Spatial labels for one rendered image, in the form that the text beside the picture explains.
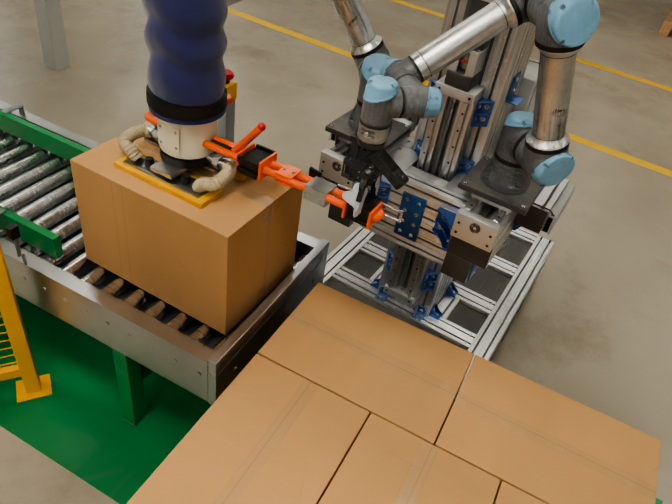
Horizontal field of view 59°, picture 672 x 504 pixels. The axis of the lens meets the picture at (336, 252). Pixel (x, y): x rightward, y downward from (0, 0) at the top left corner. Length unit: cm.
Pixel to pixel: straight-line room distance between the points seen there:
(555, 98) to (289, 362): 106
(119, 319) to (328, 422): 72
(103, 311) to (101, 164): 46
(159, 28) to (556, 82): 100
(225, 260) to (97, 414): 98
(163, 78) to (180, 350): 78
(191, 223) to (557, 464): 124
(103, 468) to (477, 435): 128
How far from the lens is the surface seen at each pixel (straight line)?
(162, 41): 166
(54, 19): 481
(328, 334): 197
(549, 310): 321
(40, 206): 253
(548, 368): 292
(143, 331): 192
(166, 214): 178
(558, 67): 160
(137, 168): 190
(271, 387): 181
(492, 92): 204
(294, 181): 165
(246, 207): 177
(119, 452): 236
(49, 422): 249
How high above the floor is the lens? 199
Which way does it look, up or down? 39 degrees down
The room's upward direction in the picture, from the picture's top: 10 degrees clockwise
